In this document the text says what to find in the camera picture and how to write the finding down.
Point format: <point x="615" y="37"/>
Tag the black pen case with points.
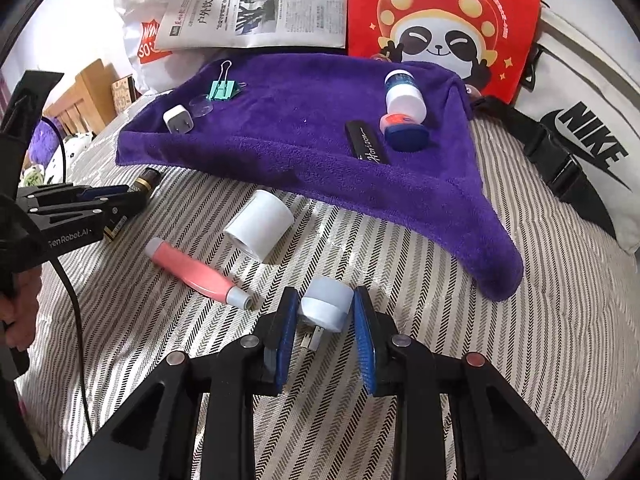
<point x="364" y="142"/>

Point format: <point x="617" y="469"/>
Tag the blue red round case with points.
<point x="403" y="134"/>

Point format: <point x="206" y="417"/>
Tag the folded newspaper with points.
<point x="248" y="24"/>

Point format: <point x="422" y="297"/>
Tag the clear plastic cap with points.
<point x="200" y="106"/>

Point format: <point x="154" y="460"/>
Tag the purple plush toy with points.
<point x="43" y="145"/>

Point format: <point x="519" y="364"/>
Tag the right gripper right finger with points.
<point x="394" y="364"/>

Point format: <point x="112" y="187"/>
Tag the red panda paper bag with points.
<point x="485" y="42"/>

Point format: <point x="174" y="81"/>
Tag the white charger plug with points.
<point x="178" y="120"/>

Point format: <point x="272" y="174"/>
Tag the green binder clip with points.
<point x="224" y="88"/>

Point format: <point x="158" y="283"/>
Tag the white Miniso plastic bag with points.
<point x="153" y="68"/>

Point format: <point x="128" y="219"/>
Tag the patterned brown box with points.
<point x="124" y="93"/>

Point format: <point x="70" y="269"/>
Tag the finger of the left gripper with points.
<point x="101" y="191"/>

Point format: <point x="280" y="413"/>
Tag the pink tube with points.
<point x="197" y="275"/>

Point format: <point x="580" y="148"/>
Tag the person left hand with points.
<point x="20" y="312"/>

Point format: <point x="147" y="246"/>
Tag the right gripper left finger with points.
<point x="253" y="365"/>

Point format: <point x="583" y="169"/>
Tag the small white bottle blue cap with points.
<point x="403" y="96"/>

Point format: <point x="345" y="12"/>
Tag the purple towel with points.
<point x="286" y="129"/>

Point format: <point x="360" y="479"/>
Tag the wooden furniture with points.
<point x="87" y="106"/>

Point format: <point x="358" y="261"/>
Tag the white Nike waist bag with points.
<point x="577" y="118"/>

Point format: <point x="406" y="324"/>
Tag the grey white tape roll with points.
<point x="259" y="225"/>

